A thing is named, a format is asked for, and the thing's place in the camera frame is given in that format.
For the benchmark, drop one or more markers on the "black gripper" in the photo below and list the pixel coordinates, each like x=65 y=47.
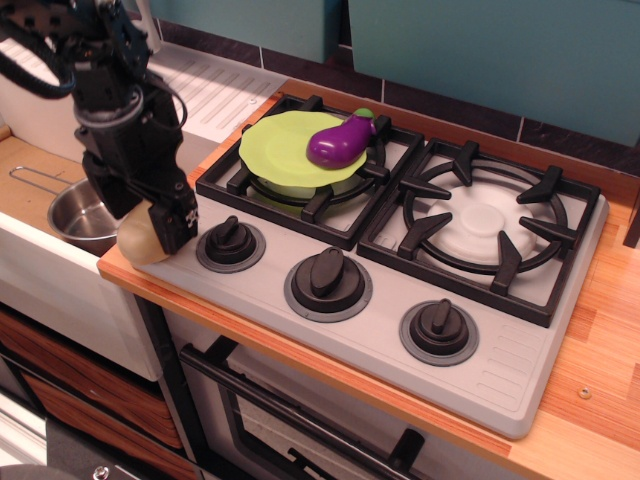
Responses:
x=131 y=134

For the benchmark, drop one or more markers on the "beige toy potato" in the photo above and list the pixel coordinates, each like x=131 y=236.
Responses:
x=137 y=239

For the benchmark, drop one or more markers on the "purple toy eggplant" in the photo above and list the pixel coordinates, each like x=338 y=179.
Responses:
x=340 y=146

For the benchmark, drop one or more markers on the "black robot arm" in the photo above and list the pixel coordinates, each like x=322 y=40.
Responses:
x=72 y=38

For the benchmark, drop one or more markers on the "small steel pot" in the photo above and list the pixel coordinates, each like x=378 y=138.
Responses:
x=76 y=214

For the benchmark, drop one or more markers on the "white toy sink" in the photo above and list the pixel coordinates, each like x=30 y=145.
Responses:
x=58 y=284

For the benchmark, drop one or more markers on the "lime green plate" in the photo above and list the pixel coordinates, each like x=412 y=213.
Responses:
x=274 y=149

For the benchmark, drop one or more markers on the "left black stove knob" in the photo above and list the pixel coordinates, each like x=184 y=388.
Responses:
x=231 y=247

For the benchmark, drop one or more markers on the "black stove knob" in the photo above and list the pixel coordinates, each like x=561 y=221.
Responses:
x=328 y=287
x=231 y=247
x=439 y=333

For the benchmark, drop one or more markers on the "left black burner grate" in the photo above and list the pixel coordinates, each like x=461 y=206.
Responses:
x=335 y=220

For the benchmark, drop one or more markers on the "black burner grate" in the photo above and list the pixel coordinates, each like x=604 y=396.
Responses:
x=398 y=236
x=335 y=220

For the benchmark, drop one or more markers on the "upper wooden drawer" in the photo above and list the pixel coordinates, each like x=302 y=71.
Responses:
x=89 y=377

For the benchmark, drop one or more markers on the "wooden drawer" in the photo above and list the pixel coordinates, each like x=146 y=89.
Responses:
x=89 y=377
x=136 y=448

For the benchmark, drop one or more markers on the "grey toy faucet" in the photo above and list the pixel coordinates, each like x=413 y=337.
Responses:
x=141 y=14

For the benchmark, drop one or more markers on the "middle black stove knob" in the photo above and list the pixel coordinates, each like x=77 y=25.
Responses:
x=328 y=287

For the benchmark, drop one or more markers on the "lower wooden drawer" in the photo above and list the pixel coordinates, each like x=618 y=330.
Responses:
x=136 y=448

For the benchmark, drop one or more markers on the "toy oven door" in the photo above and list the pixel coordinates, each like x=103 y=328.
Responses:
x=282 y=424

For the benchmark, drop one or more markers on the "grey toy stove top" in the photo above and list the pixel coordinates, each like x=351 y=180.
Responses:
x=499 y=387

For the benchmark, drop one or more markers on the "right black stove knob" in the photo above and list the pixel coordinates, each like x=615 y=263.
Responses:
x=439 y=333

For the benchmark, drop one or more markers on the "right white burner cap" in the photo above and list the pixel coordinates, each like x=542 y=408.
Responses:
x=480 y=213

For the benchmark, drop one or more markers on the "right black burner grate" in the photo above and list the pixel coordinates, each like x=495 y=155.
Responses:
x=398 y=236

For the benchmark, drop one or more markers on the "black oven door handle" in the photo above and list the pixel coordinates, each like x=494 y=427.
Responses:
x=396 y=466

